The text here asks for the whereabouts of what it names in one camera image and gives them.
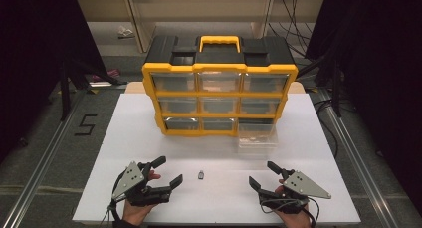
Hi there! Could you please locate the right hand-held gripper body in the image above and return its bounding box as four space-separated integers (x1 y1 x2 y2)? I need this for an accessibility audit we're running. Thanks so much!
258 169 332 215

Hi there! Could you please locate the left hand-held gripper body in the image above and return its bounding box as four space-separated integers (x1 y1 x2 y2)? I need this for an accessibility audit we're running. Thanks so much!
111 160 173 208

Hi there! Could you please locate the clear plastic drawer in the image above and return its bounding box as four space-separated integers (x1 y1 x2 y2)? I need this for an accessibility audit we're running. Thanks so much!
237 118 279 156

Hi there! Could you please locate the person's right hand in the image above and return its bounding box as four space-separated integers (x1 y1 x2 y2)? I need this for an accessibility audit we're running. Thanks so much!
272 178 313 228

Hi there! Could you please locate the person's left hand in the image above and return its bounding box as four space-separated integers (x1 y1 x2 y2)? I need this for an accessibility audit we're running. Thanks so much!
121 169 162 227

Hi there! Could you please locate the set of clear cabinet drawers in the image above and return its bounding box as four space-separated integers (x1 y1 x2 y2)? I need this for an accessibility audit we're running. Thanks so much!
150 71 291 131

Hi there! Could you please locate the yellow and black organizer cabinet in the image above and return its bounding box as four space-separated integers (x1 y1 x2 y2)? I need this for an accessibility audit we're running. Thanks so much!
141 34 300 138

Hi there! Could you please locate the pink bag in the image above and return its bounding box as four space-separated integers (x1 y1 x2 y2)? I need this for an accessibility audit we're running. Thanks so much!
91 68 121 84

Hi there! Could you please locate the black metal stand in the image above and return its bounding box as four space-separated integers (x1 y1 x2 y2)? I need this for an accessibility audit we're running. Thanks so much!
59 55 129 122

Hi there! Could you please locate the crumpled white wrapper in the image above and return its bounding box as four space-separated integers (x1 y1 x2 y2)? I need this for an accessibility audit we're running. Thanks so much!
116 25 136 40

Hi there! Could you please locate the black curtain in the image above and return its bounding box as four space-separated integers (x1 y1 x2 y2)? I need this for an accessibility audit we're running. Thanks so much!
304 0 422 219
0 0 111 162

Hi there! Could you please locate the beige shelf unit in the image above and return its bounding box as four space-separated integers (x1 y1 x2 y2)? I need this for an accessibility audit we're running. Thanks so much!
76 0 325 57

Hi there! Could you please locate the right hand-held gripper cable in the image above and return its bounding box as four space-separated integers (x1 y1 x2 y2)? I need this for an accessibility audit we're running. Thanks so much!
260 195 321 228

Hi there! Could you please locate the hand-held gripper cable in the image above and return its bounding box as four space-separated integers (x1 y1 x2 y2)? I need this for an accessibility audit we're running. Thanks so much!
260 195 321 228
99 173 124 226

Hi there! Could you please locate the left hand-held gripper cable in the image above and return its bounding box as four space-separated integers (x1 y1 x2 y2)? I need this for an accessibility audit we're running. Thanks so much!
99 173 124 226

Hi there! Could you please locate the metal floor rail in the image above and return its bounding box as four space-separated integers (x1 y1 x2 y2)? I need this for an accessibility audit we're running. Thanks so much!
317 88 396 228
2 88 88 228

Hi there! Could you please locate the bundle of hanging black cables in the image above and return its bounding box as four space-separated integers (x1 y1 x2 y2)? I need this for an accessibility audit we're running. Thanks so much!
268 0 316 59

